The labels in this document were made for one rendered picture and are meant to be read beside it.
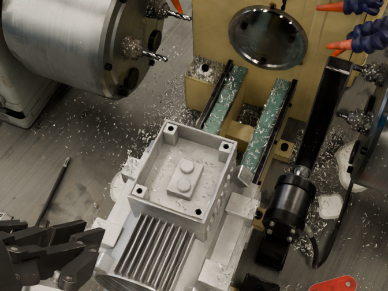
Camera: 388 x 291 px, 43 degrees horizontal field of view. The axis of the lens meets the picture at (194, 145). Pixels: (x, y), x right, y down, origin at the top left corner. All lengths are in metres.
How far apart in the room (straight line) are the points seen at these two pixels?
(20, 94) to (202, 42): 0.38
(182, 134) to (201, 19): 0.35
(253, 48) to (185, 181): 0.40
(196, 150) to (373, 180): 0.27
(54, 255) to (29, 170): 0.63
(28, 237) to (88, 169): 0.57
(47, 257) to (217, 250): 0.28
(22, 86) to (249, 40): 0.46
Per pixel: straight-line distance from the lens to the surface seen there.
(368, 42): 0.64
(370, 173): 0.75
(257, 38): 0.92
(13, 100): 1.04
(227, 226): 0.66
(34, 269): 0.40
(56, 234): 0.51
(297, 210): 0.71
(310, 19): 0.86
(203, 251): 0.64
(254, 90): 1.04
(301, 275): 0.93
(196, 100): 1.04
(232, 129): 0.99
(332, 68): 0.58
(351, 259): 0.96
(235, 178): 0.66
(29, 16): 0.85
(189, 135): 0.65
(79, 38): 0.80
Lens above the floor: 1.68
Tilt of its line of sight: 59 degrees down
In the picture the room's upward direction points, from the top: 2 degrees counter-clockwise
